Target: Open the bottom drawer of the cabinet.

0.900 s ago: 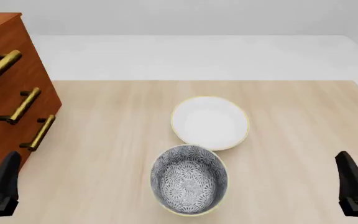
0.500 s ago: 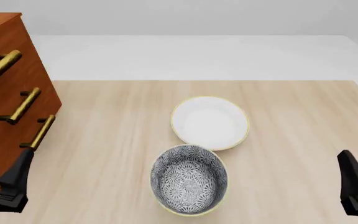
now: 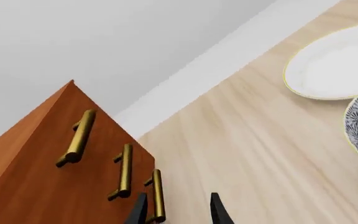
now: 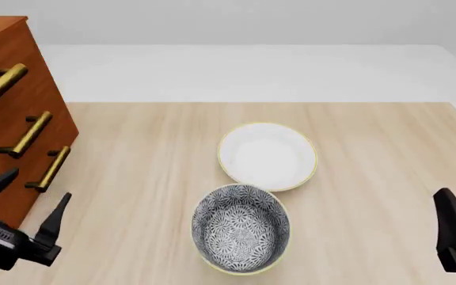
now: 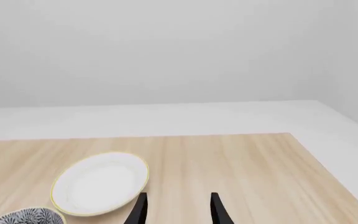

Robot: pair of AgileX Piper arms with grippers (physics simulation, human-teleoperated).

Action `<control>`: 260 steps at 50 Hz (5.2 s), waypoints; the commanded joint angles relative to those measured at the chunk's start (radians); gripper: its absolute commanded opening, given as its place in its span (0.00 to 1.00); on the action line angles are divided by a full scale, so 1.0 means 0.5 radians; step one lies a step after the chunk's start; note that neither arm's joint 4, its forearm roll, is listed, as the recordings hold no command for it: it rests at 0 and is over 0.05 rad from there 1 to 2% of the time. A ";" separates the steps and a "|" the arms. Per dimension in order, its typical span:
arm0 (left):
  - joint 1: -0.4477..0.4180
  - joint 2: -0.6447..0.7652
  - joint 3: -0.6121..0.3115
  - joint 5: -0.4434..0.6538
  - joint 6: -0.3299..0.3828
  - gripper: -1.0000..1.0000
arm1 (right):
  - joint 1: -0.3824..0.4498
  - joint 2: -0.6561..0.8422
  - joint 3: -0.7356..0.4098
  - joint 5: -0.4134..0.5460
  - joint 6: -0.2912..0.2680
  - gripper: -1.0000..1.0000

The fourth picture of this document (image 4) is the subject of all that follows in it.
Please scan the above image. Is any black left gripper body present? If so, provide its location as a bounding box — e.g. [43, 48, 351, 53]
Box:
[0, 214, 63, 285]

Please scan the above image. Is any blue-grey floral patterned bowl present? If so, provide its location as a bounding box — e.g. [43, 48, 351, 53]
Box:
[190, 183, 292, 276]

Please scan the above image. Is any white plate with yellow rim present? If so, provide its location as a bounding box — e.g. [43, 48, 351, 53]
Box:
[217, 121, 318, 192]

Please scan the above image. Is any small brass drawer handle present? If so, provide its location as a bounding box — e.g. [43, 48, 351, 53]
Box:
[24, 145, 72, 193]

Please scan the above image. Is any medium brass drawer handle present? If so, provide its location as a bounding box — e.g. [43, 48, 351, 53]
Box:
[0, 110, 54, 158]

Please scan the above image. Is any wooden drawer, small brass handle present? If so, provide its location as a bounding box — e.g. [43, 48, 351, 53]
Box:
[0, 107, 80, 230]

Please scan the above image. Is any large brass drawer handle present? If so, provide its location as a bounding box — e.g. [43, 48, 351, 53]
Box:
[0, 63, 29, 112]

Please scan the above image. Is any wooden drawer, medium brass handle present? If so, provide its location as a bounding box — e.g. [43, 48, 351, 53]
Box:
[0, 75, 73, 185]

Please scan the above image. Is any wooden drawer, large brass handle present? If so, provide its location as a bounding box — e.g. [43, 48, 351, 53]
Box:
[0, 26, 55, 135]

